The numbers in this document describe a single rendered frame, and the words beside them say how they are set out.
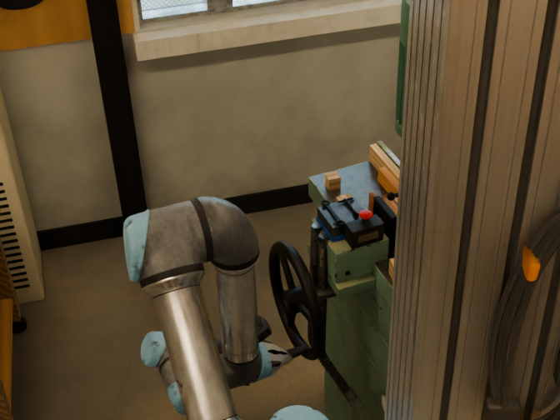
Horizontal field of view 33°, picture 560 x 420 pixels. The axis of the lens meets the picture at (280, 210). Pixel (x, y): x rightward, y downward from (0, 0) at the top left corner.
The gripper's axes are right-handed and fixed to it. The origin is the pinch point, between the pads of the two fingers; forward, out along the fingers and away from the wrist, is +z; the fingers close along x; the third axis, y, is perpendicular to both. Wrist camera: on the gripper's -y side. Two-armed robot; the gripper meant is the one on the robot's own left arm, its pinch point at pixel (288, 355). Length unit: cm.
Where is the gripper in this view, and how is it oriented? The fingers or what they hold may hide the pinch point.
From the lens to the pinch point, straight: 217.5
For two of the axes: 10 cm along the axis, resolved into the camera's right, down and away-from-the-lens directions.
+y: -4.5, 7.9, 4.2
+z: 8.2, 1.7, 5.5
